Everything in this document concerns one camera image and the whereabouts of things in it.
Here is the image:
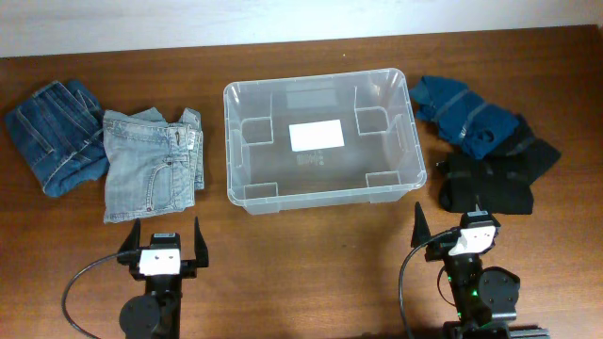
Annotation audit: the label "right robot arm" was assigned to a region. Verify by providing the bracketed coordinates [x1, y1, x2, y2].
[399, 203, 550, 339]

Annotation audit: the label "clear plastic storage bin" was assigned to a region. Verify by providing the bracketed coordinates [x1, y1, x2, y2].
[223, 68, 427, 215]

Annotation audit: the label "light blue jeans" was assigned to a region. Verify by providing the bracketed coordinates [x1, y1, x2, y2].
[103, 107, 204, 223]

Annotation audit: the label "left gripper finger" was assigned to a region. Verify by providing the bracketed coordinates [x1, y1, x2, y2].
[119, 218, 141, 253]
[194, 218, 209, 262]

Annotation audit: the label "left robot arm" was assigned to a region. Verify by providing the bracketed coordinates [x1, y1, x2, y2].
[118, 219, 209, 339]

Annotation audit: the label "dark blue jeans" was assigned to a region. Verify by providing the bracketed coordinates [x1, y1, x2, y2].
[5, 80, 109, 198]

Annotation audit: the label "blue garment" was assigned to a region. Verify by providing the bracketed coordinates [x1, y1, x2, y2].
[409, 75, 519, 160]

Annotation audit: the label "white label in bin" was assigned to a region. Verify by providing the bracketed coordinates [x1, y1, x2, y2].
[288, 120, 345, 152]

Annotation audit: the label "black garment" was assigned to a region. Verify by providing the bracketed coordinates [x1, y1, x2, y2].
[436, 153, 534, 215]
[486, 114, 562, 185]

